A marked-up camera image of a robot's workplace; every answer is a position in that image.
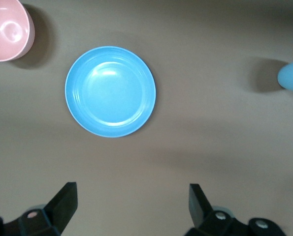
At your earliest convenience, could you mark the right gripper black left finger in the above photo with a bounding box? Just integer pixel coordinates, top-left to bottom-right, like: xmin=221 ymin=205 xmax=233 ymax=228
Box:
xmin=0 ymin=181 xmax=78 ymax=236

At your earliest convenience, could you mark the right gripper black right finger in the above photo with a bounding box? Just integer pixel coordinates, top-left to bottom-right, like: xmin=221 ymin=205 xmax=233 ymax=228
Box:
xmin=185 ymin=183 xmax=286 ymax=236

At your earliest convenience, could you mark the blue shallow bowl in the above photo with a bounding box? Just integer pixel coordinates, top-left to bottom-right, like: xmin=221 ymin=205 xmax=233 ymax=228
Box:
xmin=65 ymin=45 xmax=157 ymax=139

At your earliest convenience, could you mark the blue plastic cup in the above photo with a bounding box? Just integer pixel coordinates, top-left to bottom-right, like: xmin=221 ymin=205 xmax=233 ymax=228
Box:
xmin=277 ymin=58 xmax=293 ymax=94

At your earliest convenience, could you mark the small pink deep bowl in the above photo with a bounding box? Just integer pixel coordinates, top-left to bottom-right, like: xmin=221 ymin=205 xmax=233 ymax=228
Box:
xmin=0 ymin=0 xmax=36 ymax=62

